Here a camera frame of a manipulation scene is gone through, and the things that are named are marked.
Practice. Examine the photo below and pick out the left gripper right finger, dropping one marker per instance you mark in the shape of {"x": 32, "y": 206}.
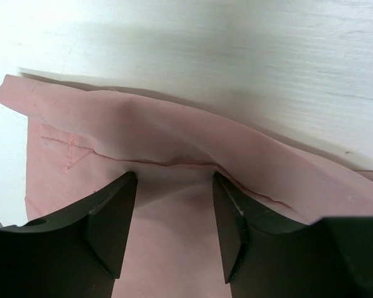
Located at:
{"x": 265, "y": 254}

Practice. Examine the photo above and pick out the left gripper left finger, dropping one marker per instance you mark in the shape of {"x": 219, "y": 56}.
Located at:
{"x": 76, "y": 251}

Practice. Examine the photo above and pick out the pink trousers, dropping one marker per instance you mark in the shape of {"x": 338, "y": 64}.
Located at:
{"x": 79, "y": 141}

